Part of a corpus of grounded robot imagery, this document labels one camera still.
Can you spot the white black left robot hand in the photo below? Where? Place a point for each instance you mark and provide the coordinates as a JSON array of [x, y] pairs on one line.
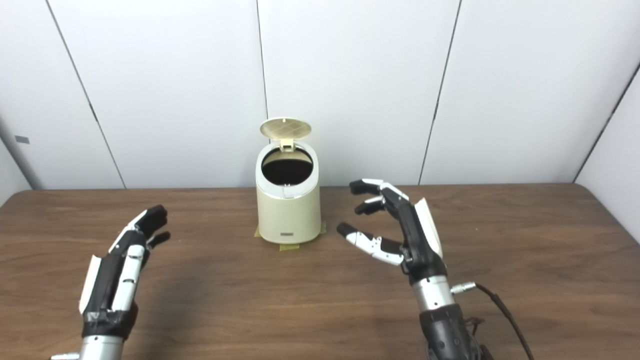
[[107, 285]]

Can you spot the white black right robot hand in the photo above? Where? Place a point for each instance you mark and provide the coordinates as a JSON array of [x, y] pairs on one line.
[[417, 235]]

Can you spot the cream round bin lid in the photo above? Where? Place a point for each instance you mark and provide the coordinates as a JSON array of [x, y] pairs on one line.
[[285, 128]]

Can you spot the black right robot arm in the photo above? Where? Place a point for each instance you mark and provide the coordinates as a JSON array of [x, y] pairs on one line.
[[445, 320]]

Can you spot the cream-colored cylindrical bin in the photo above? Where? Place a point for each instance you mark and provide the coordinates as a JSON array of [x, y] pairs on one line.
[[288, 215]]

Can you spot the small grey wall label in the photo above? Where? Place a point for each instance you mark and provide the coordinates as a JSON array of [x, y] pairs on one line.
[[22, 139]]

